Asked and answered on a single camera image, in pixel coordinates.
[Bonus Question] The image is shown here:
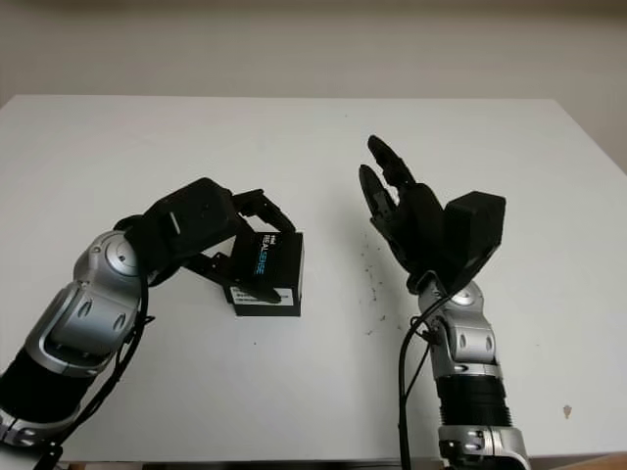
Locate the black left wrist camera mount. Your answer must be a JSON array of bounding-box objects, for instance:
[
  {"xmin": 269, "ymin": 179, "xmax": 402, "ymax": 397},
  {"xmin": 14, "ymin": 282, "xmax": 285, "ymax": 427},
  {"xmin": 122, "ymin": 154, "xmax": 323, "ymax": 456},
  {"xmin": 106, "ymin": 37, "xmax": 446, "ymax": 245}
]
[{"xmin": 140, "ymin": 176, "xmax": 242, "ymax": 266}]

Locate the dark robot torso edge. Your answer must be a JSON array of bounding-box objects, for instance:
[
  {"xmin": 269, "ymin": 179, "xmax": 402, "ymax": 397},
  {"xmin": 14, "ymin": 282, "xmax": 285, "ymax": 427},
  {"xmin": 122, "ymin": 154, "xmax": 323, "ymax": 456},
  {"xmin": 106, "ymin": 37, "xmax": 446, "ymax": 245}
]
[{"xmin": 58, "ymin": 459, "xmax": 409, "ymax": 470}]

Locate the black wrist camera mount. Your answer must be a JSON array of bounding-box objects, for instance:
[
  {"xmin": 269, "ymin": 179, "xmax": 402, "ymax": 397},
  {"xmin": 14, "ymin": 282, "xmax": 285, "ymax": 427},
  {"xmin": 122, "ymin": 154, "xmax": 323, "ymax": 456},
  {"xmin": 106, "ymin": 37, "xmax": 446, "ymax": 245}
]
[
  {"xmin": 140, "ymin": 176, "xmax": 242, "ymax": 266},
  {"xmin": 443, "ymin": 191, "xmax": 507, "ymax": 296}
]

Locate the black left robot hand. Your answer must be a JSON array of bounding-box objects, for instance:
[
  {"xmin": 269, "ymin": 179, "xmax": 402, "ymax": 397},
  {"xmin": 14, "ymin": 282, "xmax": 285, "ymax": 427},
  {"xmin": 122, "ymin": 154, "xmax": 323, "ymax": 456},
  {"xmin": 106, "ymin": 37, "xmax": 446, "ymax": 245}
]
[{"xmin": 146, "ymin": 187, "xmax": 298, "ymax": 306}]

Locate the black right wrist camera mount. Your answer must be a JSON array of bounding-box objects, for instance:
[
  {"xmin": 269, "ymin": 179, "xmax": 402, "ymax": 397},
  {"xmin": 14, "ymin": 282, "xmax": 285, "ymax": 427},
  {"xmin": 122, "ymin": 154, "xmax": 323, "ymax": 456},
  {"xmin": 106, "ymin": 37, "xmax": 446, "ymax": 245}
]
[{"xmin": 443, "ymin": 191, "xmax": 507, "ymax": 296}]

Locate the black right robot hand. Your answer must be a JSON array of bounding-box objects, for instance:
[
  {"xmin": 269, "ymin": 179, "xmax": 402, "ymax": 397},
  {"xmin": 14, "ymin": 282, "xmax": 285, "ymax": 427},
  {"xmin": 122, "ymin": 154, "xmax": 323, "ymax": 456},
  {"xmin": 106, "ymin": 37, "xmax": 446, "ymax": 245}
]
[{"xmin": 359, "ymin": 134, "xmax": 472, "ymax": 296}]

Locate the black box base with insert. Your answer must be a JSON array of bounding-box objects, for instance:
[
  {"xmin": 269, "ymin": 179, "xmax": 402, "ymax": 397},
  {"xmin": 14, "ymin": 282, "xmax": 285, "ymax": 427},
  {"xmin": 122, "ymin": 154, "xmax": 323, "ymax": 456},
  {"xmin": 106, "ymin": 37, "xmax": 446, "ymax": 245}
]
[{"xmin": 232, "ymin": 302, "xmax": 302, "ymax": 319}]

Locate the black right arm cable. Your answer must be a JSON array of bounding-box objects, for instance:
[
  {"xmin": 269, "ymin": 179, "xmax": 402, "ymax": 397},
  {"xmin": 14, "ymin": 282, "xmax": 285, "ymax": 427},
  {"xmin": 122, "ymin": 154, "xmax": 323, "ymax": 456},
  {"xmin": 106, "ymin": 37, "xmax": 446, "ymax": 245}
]
[{"xmin": 398, "ymin": 293, "xmax": 453, "ymax": 470}]

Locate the black RealSense box lid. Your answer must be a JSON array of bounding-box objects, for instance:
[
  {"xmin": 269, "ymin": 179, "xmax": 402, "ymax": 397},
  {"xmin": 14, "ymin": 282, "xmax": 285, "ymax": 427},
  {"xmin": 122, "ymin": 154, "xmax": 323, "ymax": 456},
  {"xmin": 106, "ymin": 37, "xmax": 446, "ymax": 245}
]
[{"xmin": 223, "ymin": 230, "xmax": 307, "ymax": 314}]

